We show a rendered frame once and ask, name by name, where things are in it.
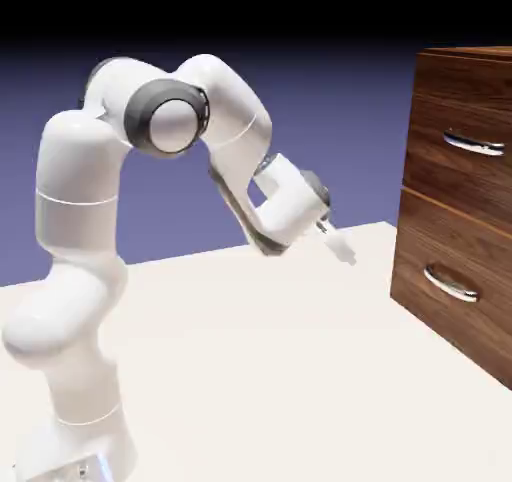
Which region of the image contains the dark wood cabinet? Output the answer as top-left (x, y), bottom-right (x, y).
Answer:
top-left (390, 45), bottom-right (512, 392)

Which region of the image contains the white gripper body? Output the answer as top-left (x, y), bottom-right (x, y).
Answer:
top-left (322, 225), bottom-right (358, 268)

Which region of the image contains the dark wood drawer front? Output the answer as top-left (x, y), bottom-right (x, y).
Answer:
top-left (402, 92), bottom-right (512, 237)
top-left (390, 188), bottom-right (512, 392)

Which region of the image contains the curved silver drawer handle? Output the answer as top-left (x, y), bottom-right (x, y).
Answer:
top-left (442, 128), bottom-right (506, 158)
top-left (423, 264), bottom-right (480, 304)

